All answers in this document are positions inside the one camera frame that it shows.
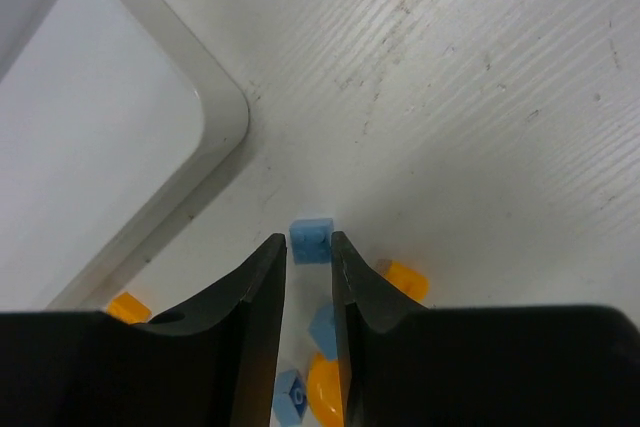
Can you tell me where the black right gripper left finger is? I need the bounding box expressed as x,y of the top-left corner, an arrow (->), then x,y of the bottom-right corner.
1,234 -> 287,426

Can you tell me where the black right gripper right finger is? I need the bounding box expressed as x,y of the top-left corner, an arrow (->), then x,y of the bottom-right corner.
331,231 -> 639,426

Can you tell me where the small blue square lego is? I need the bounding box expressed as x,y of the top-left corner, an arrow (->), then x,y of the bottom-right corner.
308,303 -> 338,361

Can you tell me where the small orange square lego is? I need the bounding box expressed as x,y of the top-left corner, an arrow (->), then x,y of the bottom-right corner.
106,292 -> 151,324

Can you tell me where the small orange lego brick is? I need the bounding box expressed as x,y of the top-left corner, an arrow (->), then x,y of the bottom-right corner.
375,259 -> 430,302

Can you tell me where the small blue lego right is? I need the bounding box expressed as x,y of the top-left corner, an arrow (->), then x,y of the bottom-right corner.
272,369 -> 308,426

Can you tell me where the orange curved lego right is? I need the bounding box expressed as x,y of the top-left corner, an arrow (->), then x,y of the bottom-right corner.
307,352 -> 344,427

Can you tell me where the small blue lego far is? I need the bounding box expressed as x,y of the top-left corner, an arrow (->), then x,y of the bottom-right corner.
289,218 -> 334,265

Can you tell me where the white divided sorting tray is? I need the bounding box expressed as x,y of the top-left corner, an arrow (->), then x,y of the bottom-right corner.
1,0 -> 249,311

